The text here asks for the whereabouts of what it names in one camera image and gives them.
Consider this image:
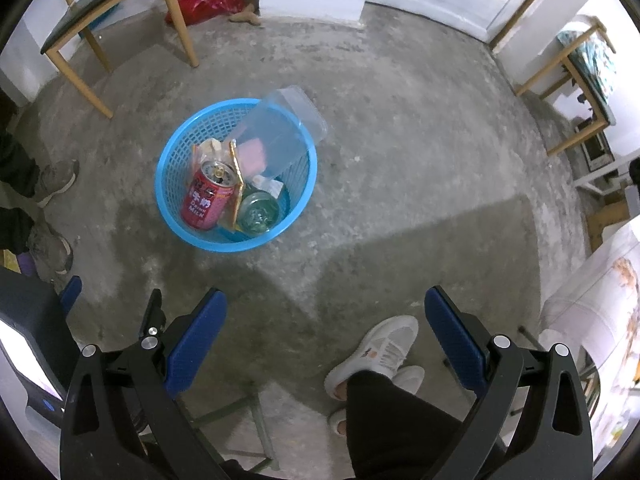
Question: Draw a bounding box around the person's black trouser leg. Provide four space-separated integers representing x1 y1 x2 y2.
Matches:
345 367 501 480

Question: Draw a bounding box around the person's white sneaker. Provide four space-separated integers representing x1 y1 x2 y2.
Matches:
324 315 420 401
327 365 426 438

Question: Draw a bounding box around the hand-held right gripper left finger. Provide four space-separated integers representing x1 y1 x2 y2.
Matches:
60 287 228 480

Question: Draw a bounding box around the floral cushion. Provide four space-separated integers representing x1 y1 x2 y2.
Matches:
557 27 617 111

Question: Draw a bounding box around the pink packet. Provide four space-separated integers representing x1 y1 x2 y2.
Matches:
235 140 268 173

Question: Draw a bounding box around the yellow cardboard box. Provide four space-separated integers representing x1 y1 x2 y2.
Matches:
220 140 246 233

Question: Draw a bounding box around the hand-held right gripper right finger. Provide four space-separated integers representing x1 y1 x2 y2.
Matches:
424 286 594 480

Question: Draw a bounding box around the green plastic bottle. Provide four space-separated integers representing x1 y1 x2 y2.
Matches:
235 187 281 237

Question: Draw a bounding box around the red plastic bag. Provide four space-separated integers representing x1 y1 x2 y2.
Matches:
166 0 246 25

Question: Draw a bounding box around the blue plastic basket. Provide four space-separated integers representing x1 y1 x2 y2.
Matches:
155 98 319 252

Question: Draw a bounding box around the clear plastic container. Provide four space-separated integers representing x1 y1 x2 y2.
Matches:
227 86 329 181

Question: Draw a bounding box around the beige snack wrapper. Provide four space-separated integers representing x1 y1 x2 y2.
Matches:
192 139 233 171

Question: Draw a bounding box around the red drink can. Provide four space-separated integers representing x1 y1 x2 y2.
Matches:
181 157 238 231

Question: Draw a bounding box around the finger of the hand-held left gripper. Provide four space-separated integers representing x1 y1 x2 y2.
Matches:
140 289 166 338
59 275 83 321

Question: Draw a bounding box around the brown root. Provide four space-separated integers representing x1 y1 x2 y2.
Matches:
229 4 263 27

